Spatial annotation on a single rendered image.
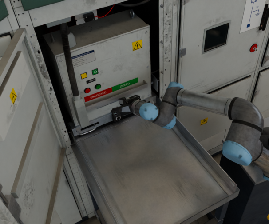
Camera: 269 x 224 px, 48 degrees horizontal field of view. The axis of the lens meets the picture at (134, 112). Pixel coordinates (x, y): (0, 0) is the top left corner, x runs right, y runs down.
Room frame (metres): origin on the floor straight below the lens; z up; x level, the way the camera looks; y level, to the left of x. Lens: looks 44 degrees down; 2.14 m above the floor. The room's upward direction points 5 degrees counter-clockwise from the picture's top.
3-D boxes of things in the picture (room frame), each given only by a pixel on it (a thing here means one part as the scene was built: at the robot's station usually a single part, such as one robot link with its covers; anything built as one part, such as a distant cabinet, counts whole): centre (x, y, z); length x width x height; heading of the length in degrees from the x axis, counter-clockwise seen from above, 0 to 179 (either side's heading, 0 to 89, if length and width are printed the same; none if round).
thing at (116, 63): (1.27, 0.11, 1.15); 0.48 x 0.01 x 0.48; 114
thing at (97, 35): (1.50, 0.21, 1.15); 0.51 x 0.50 x 0.48; 24
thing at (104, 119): (1.28, 0.12, 0.89); 0.54 x 0.05 x 0.06; 114
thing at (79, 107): (1.12, 0.27, 1.09); 0.08 x 0.05 x 0.17; 24
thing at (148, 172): (0.92, -0.05, 0.82); 0.68 x 0.62 x 0.06; 24
